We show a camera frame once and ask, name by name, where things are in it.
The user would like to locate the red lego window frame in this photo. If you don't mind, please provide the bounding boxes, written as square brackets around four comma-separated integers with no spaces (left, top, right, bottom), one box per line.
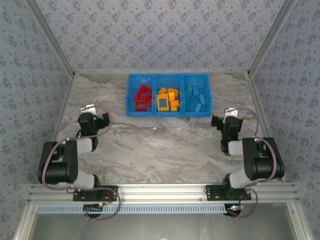
[134,99,148,112]

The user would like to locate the yellow lego window frame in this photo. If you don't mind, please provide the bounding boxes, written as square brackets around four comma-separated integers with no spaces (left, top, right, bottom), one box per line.
[156,95,171,112]

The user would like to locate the blue three-compartment bin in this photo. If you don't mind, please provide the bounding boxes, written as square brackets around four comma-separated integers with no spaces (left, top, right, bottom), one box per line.
[124,72,213,118]

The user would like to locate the grey metal lower tray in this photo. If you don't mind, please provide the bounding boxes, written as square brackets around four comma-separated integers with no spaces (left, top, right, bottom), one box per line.
[14,202,313,240]

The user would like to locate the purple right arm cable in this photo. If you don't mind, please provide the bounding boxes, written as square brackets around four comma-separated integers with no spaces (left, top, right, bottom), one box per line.
[226,107,278,220]

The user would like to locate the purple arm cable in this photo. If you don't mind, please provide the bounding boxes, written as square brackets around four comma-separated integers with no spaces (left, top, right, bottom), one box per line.
[41,105,123,222]
[226,107,278,220]

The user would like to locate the aluminium left side rail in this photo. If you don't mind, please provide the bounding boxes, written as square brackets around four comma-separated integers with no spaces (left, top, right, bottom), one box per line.
[38,74,76,185]

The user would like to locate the aluminium right side rail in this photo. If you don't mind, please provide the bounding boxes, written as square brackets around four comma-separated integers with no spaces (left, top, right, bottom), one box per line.
[244,72,286,183]

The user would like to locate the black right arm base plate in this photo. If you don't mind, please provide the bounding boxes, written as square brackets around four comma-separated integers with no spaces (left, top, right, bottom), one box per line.
[205,184,252,202]

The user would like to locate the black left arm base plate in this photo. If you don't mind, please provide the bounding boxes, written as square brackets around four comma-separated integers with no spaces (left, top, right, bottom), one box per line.
[72,184,119,202]

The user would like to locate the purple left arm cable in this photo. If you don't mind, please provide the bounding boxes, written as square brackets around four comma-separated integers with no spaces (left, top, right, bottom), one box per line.
[41,105,123,222]

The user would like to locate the aluminium front frame rail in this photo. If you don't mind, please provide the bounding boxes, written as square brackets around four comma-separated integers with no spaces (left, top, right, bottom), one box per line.
[27,183,300,203]

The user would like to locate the aluminium left corner post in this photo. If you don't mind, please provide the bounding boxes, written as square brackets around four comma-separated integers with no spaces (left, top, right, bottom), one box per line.
[24,0,76,79]

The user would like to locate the aluminium corner post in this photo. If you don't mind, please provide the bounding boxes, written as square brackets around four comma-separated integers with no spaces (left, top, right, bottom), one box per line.
[24,0,76,79]
[247,0,298,76]

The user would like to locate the aluminium right corner post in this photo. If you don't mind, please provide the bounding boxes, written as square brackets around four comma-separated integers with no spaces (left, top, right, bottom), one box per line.
[247,0,298,76]

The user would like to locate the light blue slotted cable duct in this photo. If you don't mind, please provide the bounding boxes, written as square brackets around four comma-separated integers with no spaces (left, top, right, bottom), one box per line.
[36,203,232,215]

